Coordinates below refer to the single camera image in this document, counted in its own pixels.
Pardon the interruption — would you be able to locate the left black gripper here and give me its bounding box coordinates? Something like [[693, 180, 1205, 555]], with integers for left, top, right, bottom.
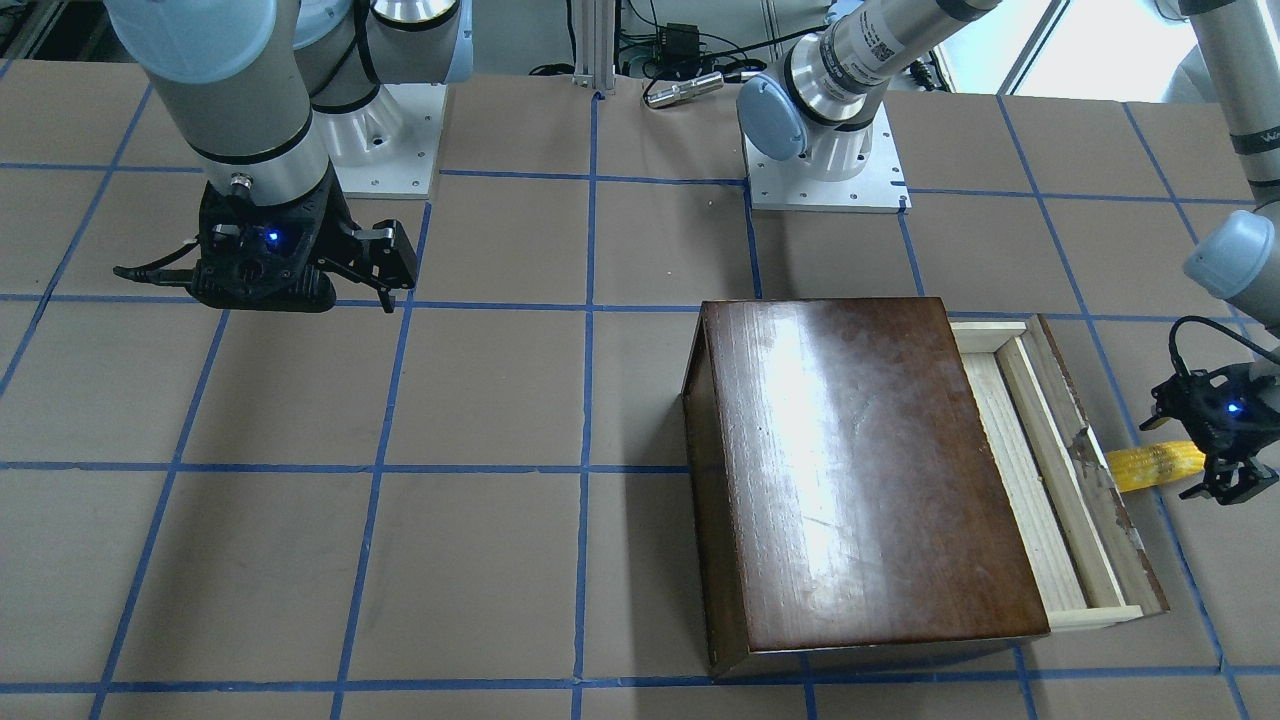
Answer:
[[1140, 363, 1279, 503]]

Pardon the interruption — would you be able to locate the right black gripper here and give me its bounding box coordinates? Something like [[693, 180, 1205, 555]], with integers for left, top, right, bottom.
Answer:
[[188, 168, 419, 314]]

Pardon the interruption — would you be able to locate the yellow corn cob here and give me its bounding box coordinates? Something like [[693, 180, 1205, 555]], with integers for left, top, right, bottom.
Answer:
[[1103, 439, 1206, 493]]

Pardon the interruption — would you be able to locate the wooden drawer with white handle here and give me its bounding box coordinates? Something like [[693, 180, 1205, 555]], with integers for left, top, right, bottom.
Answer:
[[951, 315, 1170, 633]]

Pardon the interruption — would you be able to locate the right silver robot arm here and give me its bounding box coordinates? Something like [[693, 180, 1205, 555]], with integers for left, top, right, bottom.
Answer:
[[105, 1, 474, 313]]

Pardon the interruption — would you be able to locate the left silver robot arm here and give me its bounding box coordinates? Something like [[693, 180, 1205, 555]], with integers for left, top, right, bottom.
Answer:
[[737, 1, 1277, 505]]

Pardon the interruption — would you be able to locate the dark wooden drawer cabinet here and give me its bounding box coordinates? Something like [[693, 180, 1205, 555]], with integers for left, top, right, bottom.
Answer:
[[680, 297, 1050, 680]]

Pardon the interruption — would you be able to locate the silver metal cylinder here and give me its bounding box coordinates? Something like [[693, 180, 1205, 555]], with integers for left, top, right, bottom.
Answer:
[[643, 72, 724, 110]]

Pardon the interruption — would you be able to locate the black power adapter box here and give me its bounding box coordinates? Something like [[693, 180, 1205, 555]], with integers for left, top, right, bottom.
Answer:
[[657, 22, 701, 61]]

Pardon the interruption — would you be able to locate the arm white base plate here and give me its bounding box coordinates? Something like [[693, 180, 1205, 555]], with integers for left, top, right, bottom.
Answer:
[[739, 105, 913, 214], [315, 85, 451, 200]]

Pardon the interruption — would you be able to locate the aluminium frame post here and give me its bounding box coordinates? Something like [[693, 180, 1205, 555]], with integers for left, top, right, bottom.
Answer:
[[568, 0, 618, 99]]

